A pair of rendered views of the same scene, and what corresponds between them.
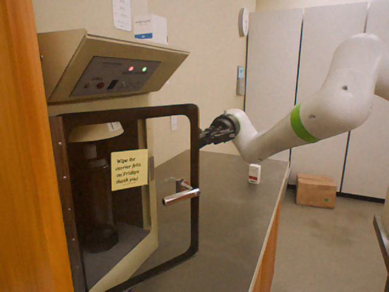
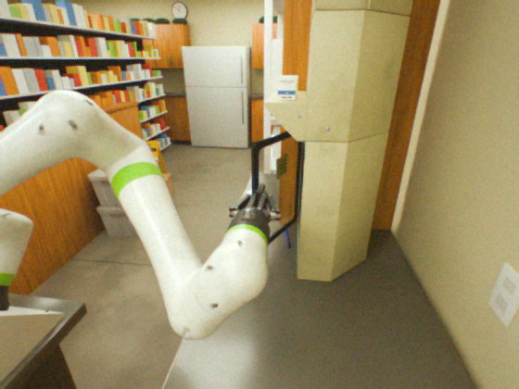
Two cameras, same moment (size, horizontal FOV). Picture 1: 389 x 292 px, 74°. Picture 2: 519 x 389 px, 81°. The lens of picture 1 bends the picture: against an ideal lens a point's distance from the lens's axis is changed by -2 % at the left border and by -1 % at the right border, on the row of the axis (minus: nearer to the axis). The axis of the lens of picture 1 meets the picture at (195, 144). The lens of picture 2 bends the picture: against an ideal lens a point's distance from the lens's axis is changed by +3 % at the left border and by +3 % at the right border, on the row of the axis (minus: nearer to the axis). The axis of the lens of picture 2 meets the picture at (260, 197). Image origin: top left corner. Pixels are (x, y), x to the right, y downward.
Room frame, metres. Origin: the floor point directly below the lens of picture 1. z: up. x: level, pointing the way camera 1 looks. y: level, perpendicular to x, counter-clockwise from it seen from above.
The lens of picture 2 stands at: (1.42, -0.24, 1.61)
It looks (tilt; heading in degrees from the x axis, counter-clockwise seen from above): 25 degrees down; 163
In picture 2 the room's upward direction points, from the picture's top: straight up
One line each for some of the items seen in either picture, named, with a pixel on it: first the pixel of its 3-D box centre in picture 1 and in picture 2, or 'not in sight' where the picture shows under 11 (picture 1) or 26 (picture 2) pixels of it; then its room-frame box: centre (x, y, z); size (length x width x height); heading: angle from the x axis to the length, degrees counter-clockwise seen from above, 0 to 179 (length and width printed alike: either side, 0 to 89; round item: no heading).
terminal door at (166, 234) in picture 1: (141, 202); (277, 189); (0.50, 0.11, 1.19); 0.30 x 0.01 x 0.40; 128
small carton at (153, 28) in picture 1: (150, 32); (287, 87); (0.60, 0.10, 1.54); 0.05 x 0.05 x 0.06; 61
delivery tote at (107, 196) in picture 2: not in sight; (128, 181); (-1.65, -0.67, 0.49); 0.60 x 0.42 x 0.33; 156
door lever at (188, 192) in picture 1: (178, 193); not in sight; (0.52, 0.04, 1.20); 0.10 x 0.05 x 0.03; 128
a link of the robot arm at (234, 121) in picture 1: (225, 126); (247, 234); (0.90, -0.11, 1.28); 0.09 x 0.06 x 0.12; 66
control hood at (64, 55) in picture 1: (129, 70); (287, 112); (0.53, 0.13, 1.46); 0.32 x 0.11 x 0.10; 156
